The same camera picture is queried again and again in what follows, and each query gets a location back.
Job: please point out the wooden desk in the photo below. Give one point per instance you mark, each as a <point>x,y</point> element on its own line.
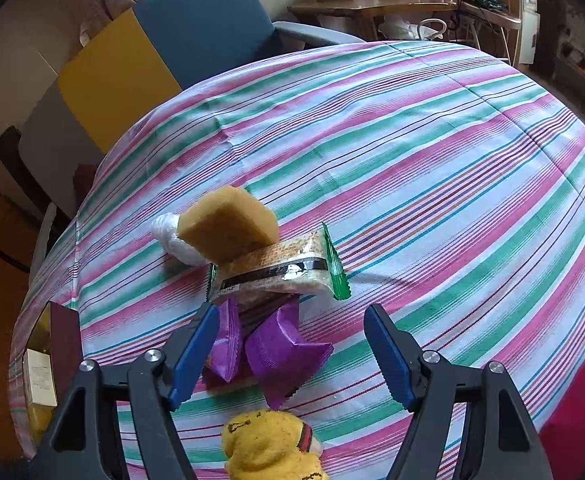
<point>372,5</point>

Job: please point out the white appliance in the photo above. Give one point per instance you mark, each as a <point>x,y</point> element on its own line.
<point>530,25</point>

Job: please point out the green-edged wafer packet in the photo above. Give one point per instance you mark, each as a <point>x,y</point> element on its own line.
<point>277,272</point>

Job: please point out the purple snack packet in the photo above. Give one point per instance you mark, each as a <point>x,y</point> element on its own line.
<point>282,355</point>
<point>225,340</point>

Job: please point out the yellow sponge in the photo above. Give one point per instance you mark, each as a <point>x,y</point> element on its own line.
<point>230,225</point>

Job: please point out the person's red garment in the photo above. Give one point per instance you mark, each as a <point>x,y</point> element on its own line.
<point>577,410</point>

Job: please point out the white plastic bag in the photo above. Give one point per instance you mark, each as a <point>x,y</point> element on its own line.
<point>397,27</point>

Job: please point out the white plastic bag wad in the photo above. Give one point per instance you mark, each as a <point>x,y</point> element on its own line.
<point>175,240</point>

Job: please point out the grey yellow blue chair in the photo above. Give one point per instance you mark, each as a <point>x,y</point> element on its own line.
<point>122,75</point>

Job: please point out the dark red cloth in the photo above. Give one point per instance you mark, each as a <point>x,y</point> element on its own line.
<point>85,180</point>

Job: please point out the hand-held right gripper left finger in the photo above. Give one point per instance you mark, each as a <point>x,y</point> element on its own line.
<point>195,355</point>

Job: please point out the gold metal tin box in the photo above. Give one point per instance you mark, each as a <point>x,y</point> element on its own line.
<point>65,330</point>

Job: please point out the cream cardboard box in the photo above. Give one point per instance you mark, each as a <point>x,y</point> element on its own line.
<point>40,377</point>

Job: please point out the metal folding chair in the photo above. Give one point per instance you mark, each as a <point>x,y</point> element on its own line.
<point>492,15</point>

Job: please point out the striped tablecloth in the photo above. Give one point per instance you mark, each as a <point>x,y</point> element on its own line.
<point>397,185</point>

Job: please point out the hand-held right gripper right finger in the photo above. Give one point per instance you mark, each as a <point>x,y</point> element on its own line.
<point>390,355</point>

